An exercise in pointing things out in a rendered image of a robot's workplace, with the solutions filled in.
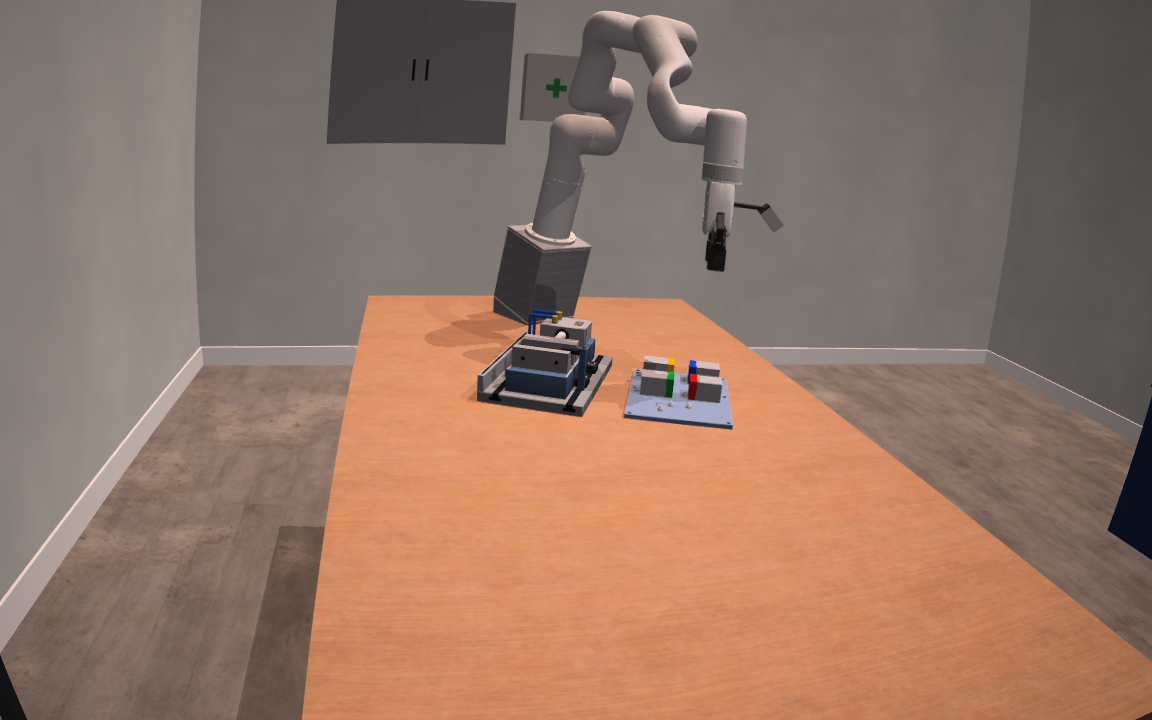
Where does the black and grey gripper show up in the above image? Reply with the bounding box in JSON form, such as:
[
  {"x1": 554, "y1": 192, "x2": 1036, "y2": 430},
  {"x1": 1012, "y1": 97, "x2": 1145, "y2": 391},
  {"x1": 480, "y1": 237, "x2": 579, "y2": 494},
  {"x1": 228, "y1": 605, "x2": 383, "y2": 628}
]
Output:
[{"x1": 702, "y1": 177, "x2": 742, "y2": 272}]

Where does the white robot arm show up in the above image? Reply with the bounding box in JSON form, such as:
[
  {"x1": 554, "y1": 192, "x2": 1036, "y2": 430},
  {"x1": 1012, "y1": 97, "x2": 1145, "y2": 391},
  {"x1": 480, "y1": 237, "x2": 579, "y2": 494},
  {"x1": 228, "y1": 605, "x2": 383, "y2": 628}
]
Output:
[{"x1": 525, "y1": 12, "x2": 746, "y2": 247}]

